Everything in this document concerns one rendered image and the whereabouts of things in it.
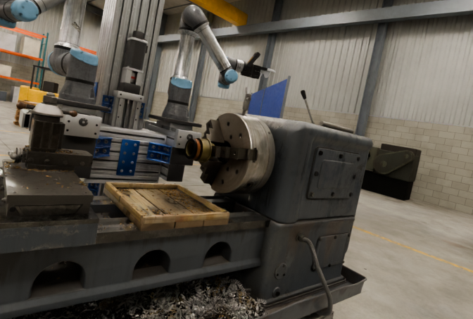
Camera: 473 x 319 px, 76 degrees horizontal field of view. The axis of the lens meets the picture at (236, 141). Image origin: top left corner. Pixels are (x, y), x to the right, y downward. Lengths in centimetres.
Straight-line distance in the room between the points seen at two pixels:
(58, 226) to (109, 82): 110
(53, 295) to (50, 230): 21
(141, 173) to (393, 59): 1087
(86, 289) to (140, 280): 14
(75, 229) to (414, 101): 1101
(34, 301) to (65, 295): 6
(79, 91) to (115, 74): 30
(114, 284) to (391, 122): 1081
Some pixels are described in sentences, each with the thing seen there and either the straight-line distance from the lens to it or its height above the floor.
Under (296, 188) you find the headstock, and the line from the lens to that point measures 116.
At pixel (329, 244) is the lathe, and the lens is 149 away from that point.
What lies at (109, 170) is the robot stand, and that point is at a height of 87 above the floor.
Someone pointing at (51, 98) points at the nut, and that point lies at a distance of 99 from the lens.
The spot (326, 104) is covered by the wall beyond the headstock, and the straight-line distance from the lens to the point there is 1240.
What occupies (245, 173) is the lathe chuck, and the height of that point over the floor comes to 103.
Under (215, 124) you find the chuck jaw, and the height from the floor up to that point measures 118.
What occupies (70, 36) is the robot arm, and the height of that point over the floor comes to 145.
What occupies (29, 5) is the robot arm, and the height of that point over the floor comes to 148.
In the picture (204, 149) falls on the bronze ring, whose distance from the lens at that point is 106.
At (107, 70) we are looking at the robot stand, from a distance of 172.
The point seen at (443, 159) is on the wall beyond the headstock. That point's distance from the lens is 1091.
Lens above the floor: 119
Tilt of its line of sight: 3 degrees down
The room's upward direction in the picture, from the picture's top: 11 degrees clockwise
